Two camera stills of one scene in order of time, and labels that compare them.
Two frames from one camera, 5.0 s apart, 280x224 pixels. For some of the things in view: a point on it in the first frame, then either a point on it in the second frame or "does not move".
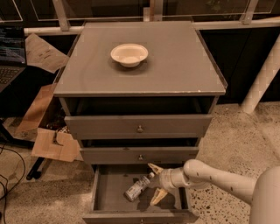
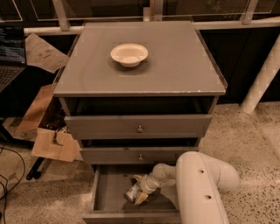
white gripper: x=165 y=178 to x=146 y=185
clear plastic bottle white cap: x=137 y=186 does not move
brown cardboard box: x=49 y=143 does not move
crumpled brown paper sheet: x=41 y=55 does not move
